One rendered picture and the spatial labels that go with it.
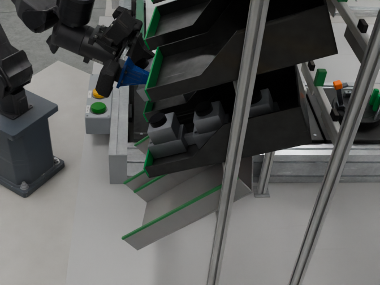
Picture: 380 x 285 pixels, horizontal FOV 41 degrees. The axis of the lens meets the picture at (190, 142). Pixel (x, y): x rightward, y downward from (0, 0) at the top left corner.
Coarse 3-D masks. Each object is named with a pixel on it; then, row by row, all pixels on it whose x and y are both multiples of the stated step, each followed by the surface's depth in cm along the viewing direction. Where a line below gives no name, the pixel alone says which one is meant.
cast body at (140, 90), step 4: (140, 60) 97; (144, 60) 96; (148, 60) 98; (152, 60) 96; (136, 64) 96; (140, 64) 95; (144, 64) 95; (148, 64) 96; (144, 68) 96; (148, 68) 94; (140, 84) 97; (144, 84) 97; (140, 88) 98; (144, 88) 97; (140, 92) 98; (144, 92) 98; (140, 96) 99; (144, 96) 99; (144, 100) 99; (148, 100) 99
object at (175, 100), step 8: (208, 88) 93; (216, 88) 93; (176, 96) 103; (192, 96) 94; (200, 96) 94; (208, 96) 94; (152, 104) 103; (160, 104) 103; (168, 104) 102; (176, 104) 101; (184, 104) 96; (192, 104) 96; (144, 112) 99; (152, 112) 98; (160, 112) 98; (168, 112) 97; (176, 112) 97; (184, 112) 97
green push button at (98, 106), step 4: (92, 104) 139; (96, 104) 139; (100, 104) 139; (104, 104) 139; (92, 108) 137; (96, 108) 137; (100, 108) 138; (104, 108) 138; (96, 112) 137; (100, 112) 137
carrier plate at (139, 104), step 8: (136, 88) 146; (136, 96) 143; (136, 104) 140; (144, 104) 141; (136, 112) 138; (136, 120) 135; (144, 120) 135; (136, 128) 132; (144, 128) 133; (136, 136) 130; (144, 136) 130
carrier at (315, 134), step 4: (304, 88) 148; (308, 104) 146; (308, 108) 145; (308, 112) 143; (312, 112) 143; (312, 116) 142; (312, 120) 140; (312, 124) 139; (316, 124) 139; (312, 128) 138; (316, 128) 138; (312, 132) 136; (316, 132) 136; (320, 132) 136; (312, 136) 135; (316, 136) 135; (320, 136) 135; (312, 140) 134; (316, 140) 134; (320, 140) 134
